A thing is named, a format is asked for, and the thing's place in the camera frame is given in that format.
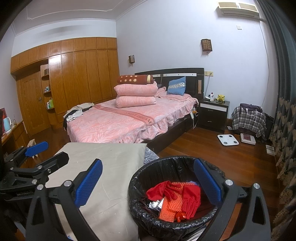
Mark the dark hoodie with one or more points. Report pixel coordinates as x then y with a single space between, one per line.
251 107

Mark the clear glass jar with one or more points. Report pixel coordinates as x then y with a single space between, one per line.
13 122

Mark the brown dotted bolster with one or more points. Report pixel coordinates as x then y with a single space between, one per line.
134 79

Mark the red cloth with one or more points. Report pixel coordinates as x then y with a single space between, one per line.
157 190

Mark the plaid cloth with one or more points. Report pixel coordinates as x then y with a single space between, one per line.
248 122

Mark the bed with pink bedspread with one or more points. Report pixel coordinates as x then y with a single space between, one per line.
115 122

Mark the red topped scale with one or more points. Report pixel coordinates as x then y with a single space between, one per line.
248 138

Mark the wall socket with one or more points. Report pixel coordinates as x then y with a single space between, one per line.
209 73

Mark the light blue kettle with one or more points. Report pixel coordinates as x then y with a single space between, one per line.
7 125

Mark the grey quilted mat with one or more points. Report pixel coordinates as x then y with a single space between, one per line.
150 155

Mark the pile of light clothes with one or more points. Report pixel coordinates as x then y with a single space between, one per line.
77 111

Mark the yellow plush toy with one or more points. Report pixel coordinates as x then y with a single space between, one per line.
220 98

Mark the orange plastic bag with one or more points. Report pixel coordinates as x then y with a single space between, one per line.
180 216

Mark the small wooden stool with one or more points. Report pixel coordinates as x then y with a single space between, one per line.
31 141

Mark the white bathroom scale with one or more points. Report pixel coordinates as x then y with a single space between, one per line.
227 139

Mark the black lined trash bin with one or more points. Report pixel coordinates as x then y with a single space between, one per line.
143 220

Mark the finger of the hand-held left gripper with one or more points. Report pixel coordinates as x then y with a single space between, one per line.
37 148
54 162

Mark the pink folded quilt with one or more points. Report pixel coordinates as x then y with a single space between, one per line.
135 90
135 101

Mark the wooden side cabinet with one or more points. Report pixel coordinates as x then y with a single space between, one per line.
19 136

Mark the blue pillow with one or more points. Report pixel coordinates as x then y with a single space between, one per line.
177 85

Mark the patterned dark curtain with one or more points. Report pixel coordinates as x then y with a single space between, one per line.
284 104

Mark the red glove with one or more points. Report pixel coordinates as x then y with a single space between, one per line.
192 199

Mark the beige table cover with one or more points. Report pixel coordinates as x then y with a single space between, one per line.
111 185

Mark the white floor box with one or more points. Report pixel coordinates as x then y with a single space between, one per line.
270 150

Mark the green bottle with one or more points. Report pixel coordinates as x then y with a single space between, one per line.
50 103

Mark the white bed remote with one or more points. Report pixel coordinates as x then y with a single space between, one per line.
192 114

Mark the wooden wardrobe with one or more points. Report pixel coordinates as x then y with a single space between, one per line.
81 76

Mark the small wall lamp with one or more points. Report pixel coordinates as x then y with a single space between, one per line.
131 59

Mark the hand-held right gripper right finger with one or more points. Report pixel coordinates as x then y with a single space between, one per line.
208 183

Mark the orange foam net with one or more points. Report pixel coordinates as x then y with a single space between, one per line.
170 206

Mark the white lotion bottle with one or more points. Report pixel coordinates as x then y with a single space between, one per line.
211 97

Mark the black headboard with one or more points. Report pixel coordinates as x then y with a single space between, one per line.
194 81

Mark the black nightstand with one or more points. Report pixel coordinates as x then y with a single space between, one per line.
214 117

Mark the large wall lamp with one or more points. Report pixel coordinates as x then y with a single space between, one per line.
206 45

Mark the white air conditioner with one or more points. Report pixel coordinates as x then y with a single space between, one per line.
238 9

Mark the small shelf bottles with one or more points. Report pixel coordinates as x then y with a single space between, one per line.
47 89

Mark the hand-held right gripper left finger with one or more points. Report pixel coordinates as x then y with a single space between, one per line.
89 183

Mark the red standing card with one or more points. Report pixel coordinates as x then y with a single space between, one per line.
2 115

